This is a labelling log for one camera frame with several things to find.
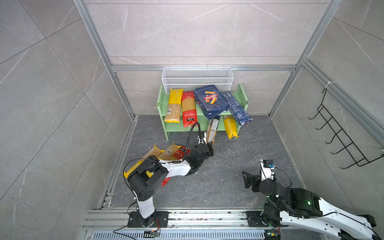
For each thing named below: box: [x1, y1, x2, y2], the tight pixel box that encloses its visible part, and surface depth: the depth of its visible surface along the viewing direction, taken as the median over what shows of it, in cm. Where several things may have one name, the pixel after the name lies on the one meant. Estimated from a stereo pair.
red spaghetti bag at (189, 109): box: [182, 91, 198, 128], surface depth 85 cm
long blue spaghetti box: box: [222, 91, 253, 126], surface depth 82 cm
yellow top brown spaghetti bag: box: [164, 88, 184, 123], surface depth 85 cm
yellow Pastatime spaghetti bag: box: [223, 115, 239, 140], surface depth 95 cm
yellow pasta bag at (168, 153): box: [157, 143, 182, 161], surface depth 97 cm
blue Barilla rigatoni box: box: [193, 84, 229, 119], surface depth 84 cm
